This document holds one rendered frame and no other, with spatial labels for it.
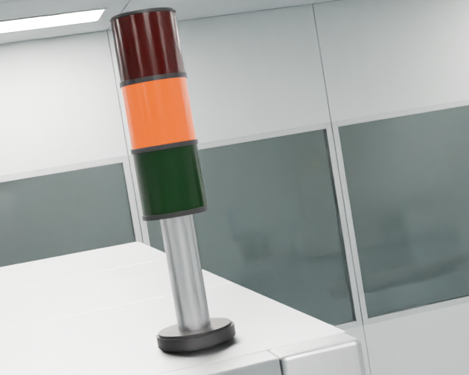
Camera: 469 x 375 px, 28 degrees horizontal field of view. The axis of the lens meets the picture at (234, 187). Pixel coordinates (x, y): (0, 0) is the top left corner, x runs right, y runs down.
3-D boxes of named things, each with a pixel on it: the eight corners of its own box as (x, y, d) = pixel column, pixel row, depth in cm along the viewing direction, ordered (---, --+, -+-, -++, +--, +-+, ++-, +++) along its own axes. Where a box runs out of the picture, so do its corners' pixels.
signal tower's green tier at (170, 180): (138, 216, 72) (128, 153, 72) (199, 204, 73) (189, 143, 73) (149, 218, 67) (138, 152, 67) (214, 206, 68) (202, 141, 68)
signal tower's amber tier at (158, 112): (127, 152, 72) (117, 89, 71) (189, 141, 73) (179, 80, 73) (137, 149, 67) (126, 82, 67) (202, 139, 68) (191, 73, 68)
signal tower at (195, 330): (152, 344, 73) (97, 25, 72) (225, 327, 74) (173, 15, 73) (165, 358, 67) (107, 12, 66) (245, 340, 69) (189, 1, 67)
